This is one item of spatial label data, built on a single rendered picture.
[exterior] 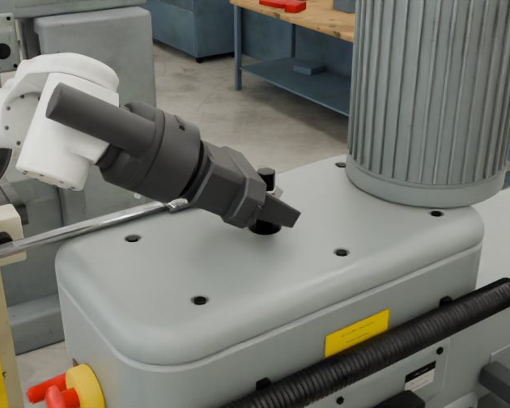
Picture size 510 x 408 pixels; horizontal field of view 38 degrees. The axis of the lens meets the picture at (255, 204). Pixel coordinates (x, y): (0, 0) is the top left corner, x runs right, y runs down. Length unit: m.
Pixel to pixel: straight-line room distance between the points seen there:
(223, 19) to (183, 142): 7.61
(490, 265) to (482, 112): 0.27
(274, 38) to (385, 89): 7.28
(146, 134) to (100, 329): 0.19
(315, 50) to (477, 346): 6.66
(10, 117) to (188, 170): 0.19
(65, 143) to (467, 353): 0.60
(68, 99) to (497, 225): 0.72
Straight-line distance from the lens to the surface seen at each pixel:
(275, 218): 0.80
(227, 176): 0.75
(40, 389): 0.93
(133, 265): 0.78
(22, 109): 0.81
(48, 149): 0.71
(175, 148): 0.73
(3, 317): 2.85
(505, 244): 1.13
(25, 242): 0.83
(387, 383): 0.92
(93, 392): 0.80
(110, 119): 0.69
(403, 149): 0.88
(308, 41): 7.68
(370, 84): 0.89
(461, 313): 0.88
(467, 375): 1.07
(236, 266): 0.77
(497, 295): 0.93
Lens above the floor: 2.29
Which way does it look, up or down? 27 degrees down
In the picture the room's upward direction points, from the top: straight up
